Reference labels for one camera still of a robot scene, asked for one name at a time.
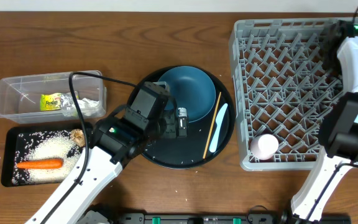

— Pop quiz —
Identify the white tissue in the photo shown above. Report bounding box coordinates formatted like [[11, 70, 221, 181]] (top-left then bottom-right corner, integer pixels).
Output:
[[77, 98, 99, 116]]

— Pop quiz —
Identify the pink cup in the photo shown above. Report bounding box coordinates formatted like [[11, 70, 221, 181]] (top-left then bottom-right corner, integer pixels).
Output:
[[250, 134, 279, 160]]

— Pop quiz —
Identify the brown patterned cookie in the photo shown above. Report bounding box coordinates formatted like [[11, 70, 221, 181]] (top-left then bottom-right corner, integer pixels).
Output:
[[70, 129, 86, 147]]

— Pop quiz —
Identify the yellow foil snack wrapper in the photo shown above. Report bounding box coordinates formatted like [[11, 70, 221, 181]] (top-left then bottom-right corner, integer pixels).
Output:
[[39, 93, 74, 111]]

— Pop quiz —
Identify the orange carrot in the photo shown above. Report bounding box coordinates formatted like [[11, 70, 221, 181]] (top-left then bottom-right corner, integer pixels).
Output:
[[16, 159, 63, 169]]

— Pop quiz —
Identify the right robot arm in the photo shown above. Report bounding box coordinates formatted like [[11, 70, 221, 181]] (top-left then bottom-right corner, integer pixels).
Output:
[[281, 20, 358, 223]]

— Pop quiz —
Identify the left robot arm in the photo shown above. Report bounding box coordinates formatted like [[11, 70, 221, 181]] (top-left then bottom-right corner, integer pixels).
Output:
[[28, 82, 188, 223]]

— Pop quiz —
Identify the grey plastic dishwasher rack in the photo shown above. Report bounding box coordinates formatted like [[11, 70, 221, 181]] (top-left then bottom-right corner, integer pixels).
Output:
[[229, 17, 344, 171]]

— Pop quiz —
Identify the round black serving tray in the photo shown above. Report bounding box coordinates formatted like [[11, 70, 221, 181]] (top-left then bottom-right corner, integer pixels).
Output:
[[139, 66, 236, 169]]

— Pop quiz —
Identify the wooden chopstick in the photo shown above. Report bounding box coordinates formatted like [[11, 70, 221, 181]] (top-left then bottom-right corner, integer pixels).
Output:
[[203, 92, 222, 159]]

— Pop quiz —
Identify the dark blue plate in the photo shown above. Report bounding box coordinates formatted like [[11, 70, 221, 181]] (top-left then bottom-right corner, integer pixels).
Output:
[[158, 66, 216, 123]]

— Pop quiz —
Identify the white plastic knife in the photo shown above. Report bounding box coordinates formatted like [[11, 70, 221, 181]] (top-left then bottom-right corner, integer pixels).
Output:
[[209, 103, 228, 153]]

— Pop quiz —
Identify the pile of white rice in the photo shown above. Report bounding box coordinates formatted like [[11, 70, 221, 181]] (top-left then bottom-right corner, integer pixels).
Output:
[[11, 130, 82, 185]]

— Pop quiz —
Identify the clear plastic bin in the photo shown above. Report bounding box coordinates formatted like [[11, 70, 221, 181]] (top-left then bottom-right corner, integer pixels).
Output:
[[0, 72, 107, 124]]

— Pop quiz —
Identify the black rectangular tray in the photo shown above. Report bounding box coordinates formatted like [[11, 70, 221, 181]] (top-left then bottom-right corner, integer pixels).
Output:
[[1, 122, 81, 187]]

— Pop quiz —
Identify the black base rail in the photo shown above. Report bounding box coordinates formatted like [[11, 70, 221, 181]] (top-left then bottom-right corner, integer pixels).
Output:
[[76, 205, 352, 224]]

